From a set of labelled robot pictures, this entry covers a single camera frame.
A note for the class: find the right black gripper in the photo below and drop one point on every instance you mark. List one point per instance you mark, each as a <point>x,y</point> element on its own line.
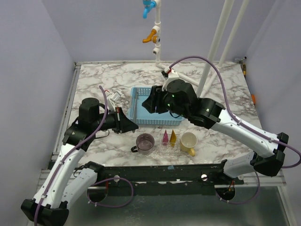
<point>156,93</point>

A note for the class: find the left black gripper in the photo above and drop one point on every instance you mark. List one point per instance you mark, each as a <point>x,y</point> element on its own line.
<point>123,124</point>

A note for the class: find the grey toothbrush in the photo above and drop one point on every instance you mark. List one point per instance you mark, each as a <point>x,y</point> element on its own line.
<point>135,105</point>

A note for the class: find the purple translucent cup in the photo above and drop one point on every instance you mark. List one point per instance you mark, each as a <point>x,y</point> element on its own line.
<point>144,144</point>

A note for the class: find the pink toothpaste tube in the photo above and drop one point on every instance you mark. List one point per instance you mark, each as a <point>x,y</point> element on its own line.
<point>165,138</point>

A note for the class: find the yellow toothpaste tube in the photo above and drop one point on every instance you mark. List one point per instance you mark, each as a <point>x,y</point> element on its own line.
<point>173,138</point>

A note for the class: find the clear textured round tray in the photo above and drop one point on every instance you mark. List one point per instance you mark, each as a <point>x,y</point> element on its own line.
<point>167,150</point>

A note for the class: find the yellow mug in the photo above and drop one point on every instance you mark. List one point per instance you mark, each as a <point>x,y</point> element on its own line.
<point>188,142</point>

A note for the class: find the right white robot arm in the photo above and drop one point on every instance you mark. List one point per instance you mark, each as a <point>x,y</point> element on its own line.
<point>179,97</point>

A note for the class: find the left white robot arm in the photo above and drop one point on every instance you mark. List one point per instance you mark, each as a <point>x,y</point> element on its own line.
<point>51,204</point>

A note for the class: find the orange tap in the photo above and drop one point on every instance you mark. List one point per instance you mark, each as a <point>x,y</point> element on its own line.
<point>152,37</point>

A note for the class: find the blue tap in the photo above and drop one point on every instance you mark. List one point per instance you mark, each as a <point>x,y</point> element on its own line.
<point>148,6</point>

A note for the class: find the yellow tool in corner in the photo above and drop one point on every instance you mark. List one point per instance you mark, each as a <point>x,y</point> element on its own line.
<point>244,65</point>

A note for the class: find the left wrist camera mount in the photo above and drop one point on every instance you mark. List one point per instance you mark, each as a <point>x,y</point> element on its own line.
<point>112,100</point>

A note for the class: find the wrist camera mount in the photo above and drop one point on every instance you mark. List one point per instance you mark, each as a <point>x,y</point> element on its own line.
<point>170,75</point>
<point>112,100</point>

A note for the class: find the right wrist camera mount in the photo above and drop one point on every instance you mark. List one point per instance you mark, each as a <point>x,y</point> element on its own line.
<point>170,75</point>

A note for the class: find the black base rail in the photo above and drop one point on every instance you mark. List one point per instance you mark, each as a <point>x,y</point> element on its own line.
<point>160,180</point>

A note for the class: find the orange clamp on wall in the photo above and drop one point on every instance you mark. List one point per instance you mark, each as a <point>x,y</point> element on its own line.
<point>253,99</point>

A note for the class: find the white pvc pipe frame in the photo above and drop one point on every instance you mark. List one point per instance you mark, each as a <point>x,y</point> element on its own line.
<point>226,10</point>

